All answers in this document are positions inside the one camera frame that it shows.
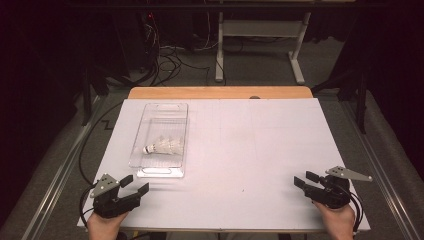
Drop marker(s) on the clear plastic container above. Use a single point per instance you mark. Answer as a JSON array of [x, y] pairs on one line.
[[160, 123]]

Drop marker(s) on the dark curtain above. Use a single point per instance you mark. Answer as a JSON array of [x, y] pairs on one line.
[[33, 83], [393, 66]]

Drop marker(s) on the wooden table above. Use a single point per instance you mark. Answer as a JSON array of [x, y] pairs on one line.
[[200, 92]]

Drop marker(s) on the person's left hand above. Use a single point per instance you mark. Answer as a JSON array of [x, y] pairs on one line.
[[103, 228]]

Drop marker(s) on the black metal stand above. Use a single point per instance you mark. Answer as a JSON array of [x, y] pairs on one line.
[[360, 106], [86, 100]]

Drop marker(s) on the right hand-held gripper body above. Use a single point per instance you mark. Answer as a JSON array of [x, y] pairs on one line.
[[333, 195]]

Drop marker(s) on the dark cabinet with red light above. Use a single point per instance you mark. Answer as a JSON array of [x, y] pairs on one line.
[[140, 40]]

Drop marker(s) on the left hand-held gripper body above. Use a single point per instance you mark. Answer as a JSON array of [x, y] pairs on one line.
[[108, 202]]

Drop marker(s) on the aluminium floor rail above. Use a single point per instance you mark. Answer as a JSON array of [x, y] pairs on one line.
[[390, 193], [55, 186]]

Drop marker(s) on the white table cover sheet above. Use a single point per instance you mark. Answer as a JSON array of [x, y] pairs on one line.
[[266, 150]]

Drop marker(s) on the white metal desk frame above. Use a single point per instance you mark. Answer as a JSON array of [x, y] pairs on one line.
[[263, 28]]

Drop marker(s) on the person's right hand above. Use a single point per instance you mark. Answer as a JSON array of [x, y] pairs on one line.
[[340, 223]]

